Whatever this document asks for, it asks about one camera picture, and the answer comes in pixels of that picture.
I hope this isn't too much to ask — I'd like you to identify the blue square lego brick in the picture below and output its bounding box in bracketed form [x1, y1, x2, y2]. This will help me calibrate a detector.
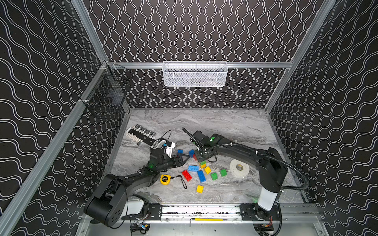
[189, 150, 195, 158]

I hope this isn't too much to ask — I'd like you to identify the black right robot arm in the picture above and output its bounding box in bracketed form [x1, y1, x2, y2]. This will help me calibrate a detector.
[182, 128, 309, 212]

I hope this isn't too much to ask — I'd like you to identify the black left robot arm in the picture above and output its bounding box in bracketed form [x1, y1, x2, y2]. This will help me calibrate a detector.
[84, 148, 191, 228]

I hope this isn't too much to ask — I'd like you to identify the red long lego brick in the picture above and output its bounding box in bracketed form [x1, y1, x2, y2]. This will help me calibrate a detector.
[182, 170, 193, 182]

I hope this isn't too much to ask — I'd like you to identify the light blue long lego brick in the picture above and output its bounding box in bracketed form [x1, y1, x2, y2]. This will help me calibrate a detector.
[188, 165, 199, 172]

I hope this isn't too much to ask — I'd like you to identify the yellow small lego brick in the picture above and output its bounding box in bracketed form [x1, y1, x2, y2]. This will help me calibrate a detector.
[203, 166, 211, 175]

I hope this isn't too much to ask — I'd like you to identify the green small lego brick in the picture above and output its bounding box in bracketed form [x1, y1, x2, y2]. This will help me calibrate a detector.
[211, 173, 218, 181]
[220, 169, 227, 177]

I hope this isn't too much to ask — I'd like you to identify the green small lego brick right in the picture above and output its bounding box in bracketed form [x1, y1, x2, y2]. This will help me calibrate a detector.
[220, 169, 227, 177]

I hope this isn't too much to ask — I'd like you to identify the yellow lego brick front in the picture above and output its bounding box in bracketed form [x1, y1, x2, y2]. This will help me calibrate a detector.
[196, 185, 204, 193]

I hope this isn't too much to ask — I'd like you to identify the yellow tape measure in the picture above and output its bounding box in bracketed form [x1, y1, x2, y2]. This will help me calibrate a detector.
[160, 174, 172, 185]

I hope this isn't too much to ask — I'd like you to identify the white tape roll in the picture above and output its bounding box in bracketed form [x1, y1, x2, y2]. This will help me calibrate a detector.
[229, 159, 250, 178]

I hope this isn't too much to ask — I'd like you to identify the black socket set holder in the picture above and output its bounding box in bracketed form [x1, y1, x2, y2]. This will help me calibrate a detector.
[126, 124, 166, 149]

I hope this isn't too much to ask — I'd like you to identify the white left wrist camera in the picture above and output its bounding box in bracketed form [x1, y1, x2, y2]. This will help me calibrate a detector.
[163, 141, 175, 158]

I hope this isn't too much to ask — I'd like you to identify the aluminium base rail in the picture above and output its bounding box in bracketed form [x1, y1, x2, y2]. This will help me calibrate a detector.
[129, 203, 320, 223]

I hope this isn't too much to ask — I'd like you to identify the white wire mesh basket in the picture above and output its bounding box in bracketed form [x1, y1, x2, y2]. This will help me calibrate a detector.
[162, 61, 228, 87]

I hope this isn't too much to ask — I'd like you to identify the black wire mesh basket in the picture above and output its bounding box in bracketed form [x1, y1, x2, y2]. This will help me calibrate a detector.
[84, 65, 135, 120]

